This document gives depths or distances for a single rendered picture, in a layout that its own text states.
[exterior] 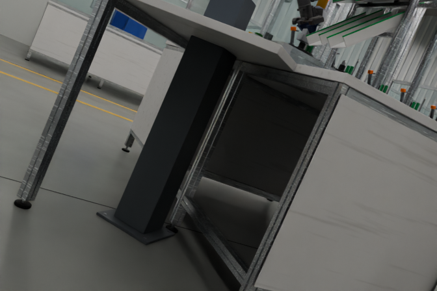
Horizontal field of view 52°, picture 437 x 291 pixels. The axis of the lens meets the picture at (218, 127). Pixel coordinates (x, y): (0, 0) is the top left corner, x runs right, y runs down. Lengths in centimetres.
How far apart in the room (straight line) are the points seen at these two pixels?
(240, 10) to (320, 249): 95
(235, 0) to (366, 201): 91
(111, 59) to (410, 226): 580
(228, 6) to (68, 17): 518
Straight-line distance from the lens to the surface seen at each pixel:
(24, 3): 990
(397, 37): 174
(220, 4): 185
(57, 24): 687
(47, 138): 169
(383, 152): 150
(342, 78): 135
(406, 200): 163
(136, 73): 704
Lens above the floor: 66
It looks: 4 degrees down
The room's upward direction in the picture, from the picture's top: 24 degrees clockwise
